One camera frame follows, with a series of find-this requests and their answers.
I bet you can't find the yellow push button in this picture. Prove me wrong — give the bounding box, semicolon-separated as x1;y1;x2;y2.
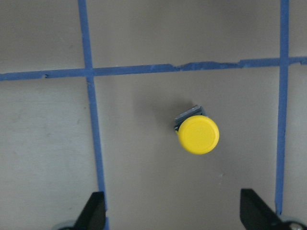
174;105;220;155

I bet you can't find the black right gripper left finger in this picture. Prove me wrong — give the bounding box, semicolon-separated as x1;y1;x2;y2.
54;191;106;230

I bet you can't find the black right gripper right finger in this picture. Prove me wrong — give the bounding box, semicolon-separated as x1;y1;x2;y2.
239;188;307;230

